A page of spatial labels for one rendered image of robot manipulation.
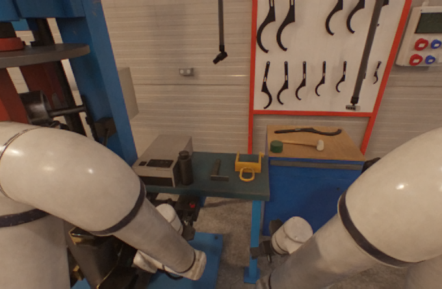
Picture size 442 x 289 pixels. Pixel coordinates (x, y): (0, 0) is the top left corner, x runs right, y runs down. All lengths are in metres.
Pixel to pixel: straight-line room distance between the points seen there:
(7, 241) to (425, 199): 0.55
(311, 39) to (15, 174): 2.70
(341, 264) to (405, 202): 0.18
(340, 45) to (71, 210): 2.78
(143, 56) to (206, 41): 0.80
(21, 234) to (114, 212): 0.16
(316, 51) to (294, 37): 0.29
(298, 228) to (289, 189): 1.27
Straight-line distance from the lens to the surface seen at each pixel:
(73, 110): 1.27
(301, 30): 2.79
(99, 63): 1.48
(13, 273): 0.53
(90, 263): 1.69
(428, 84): 3.41
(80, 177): 0.35
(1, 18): 1.18
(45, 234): 0.50
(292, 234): 0.82
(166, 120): 3.27
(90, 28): 1.47
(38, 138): 0.39
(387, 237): 0.34
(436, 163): 0.32
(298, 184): 2.06
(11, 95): 1.09
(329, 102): 3.02
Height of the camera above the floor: 1.90
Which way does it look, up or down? 29 degrees down
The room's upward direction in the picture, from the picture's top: 2 degrees counter-clockwise
